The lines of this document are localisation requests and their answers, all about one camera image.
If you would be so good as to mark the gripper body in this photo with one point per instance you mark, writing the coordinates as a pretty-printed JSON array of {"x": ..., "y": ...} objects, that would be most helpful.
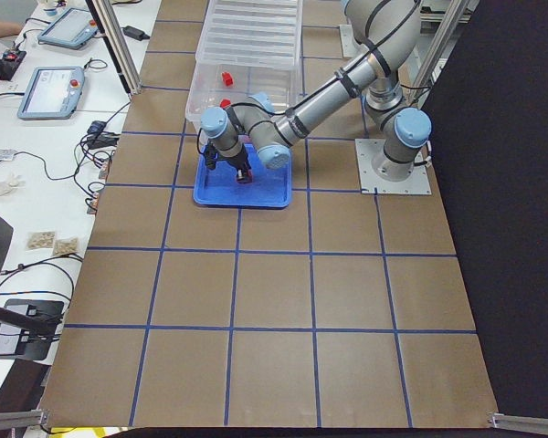
[{"x": 238, "y": 161}]

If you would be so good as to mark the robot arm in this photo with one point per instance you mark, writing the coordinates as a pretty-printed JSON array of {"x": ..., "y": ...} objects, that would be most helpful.
[{"x": 388, "y": 30}]

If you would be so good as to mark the clear plastic box lid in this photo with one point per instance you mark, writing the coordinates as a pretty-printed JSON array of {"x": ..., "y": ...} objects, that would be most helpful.
[{"x": 263, "y": 34}]

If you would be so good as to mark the teach pendant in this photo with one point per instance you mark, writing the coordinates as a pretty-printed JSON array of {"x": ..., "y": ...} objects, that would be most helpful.
[
  {"x": 53, "y": 93},
  {"x": 73, "y": 29}
]

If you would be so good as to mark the near teach pendant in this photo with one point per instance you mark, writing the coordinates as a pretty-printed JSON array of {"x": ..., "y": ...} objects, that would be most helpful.
[{"x": 53, "y": 93}]

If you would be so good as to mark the clear plastic storage box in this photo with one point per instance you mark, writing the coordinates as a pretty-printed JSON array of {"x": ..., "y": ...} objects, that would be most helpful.
[{"x": 282, "y": 86}]

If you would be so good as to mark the aluminium frame post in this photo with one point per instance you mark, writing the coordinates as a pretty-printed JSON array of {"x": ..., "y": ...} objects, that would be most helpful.
[{"x": 109, "y": 27}]

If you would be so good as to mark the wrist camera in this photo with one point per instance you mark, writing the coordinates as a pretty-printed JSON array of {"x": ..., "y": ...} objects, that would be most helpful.
[{"x": 211, "y": 156}]

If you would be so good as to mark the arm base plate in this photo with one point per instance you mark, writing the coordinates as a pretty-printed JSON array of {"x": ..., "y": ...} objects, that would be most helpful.
[
  {"x": 379, "y": 175},
  {"x": 350, "y": 48}
]

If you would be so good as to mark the far teach pendant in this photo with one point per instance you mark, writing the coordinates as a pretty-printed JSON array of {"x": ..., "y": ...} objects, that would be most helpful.
[{"x": 73, "y": 29}]

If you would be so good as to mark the black power adapter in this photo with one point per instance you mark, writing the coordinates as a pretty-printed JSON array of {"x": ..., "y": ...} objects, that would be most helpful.
[{"x": 135, "y": 33}]

